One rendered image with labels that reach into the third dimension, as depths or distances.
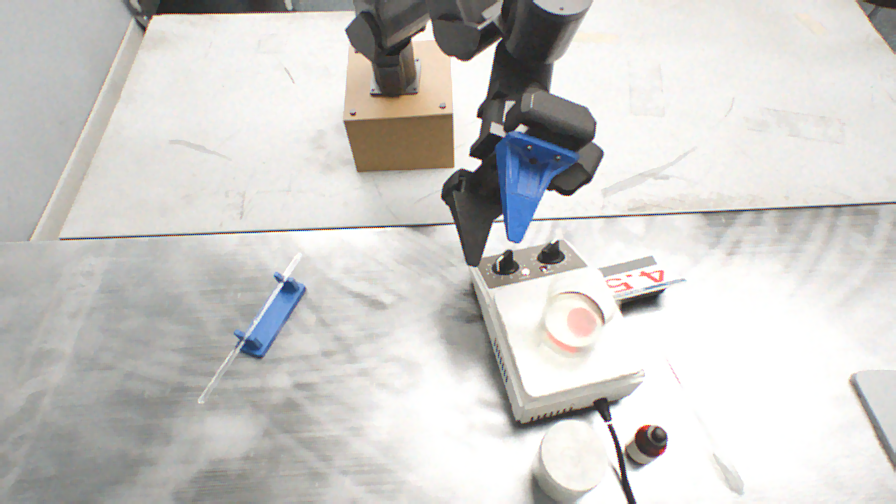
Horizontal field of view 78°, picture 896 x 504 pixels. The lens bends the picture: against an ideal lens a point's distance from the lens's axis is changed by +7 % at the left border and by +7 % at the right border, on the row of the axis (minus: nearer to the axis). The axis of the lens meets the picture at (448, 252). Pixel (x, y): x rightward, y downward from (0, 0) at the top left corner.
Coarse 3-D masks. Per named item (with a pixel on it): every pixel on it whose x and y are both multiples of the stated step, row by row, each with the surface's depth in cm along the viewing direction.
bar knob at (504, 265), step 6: (504, 252) 61; (510, 252) 61; (498, 258) 60; (504, 258) 60; (510, 258) 61; (498, 264) 59; (504, 264) 60; (510, 264) 61; (516, 264) 61; (492, 270) 61; (498, 270) 60; (504, 270) 60; (510, 270) 60; (516, 270) 60
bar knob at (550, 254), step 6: (552, 240) 62; (558, 240) 61; (546, 246) 60; (552, 246) 60; (558, 246) 61; (540, 252) 62; (546, 252) 60; (552, 252) 61; (558, 252) 62; (540, 258) 61; (546, 258) 60; (552, 258) 61; (558, 258) 60; (564, 258) 61
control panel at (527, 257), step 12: (564, 240) 65; (516, 252) 64; (528, 252) 63; (564, 252) 62; (480, 264) 63; (492, 264) 62; (528, 264) 61; (540, 264) 61; (552, 264) 60; (564, 264) 60; (492, 276) 60; (504, 276) 59; (516, 276) 59; (528, 276) 59; (540, 276) 58; (492, 288) 58
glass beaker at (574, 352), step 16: (560, 272) 47; (576, 272) 48; (592, 272) 47; (560, 288) 50; (576, 288) 50; (592, 288) 49; (608, 288) 47; (624, 288) 46; (544, 304) 48; (608, 304) 48; (544, 320) 48; (560, 320) 45; (608, 320) 48; (544, 336) 50; (560, 336) 47; (576, 336) 46; (592, 336) 46; (560, 352) 49; (576, 352) 49; (592, 352) 50
